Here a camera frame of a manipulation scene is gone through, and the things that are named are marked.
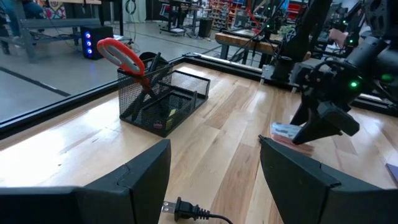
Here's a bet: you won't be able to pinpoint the patterned sticky note pad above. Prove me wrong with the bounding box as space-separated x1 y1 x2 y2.
269 121 315 155

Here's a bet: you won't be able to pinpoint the wooden workbench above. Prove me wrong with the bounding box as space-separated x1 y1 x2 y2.
214 29 285 68

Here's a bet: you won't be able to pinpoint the grey metal bench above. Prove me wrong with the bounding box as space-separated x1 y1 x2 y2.
9 0 102 62

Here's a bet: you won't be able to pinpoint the yellow-green highlighter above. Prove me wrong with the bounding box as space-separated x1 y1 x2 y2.
164 108 178 131

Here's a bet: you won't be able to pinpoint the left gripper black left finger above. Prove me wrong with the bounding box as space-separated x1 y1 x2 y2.
0 139 172 224

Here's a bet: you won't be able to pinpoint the white banner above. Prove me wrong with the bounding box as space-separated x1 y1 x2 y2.
122 0 147 24

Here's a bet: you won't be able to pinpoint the red grey-handled scissors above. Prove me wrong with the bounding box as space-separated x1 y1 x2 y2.
96 37 156 98

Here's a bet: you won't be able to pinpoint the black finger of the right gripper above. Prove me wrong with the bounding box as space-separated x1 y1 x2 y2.
290 98 312 127
292 101 361 146

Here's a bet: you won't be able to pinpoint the small green plant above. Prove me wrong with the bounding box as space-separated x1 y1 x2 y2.
277 24 297 40

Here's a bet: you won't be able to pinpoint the purple sticky note pad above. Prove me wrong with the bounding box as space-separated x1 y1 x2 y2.
385 162 398 185

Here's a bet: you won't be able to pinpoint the black trash bin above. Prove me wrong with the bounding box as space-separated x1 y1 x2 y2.
198 17 215 39

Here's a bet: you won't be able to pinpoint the colourful wall mural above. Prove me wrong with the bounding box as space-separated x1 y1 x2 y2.
43 0 67 20

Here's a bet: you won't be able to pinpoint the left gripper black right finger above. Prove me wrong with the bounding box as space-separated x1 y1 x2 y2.
259 134 398 224

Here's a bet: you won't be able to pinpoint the black mesh desk organizer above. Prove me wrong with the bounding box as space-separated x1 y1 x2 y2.
117 57 211 138

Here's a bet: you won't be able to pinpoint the black box with LEDs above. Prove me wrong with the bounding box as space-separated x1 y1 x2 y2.
80 25 114 61

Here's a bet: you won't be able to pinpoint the parts bin shelf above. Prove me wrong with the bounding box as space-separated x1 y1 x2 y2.
210 0 246 30

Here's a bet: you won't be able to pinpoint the person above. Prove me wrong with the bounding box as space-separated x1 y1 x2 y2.
0 0 44 19
328 21 374 49

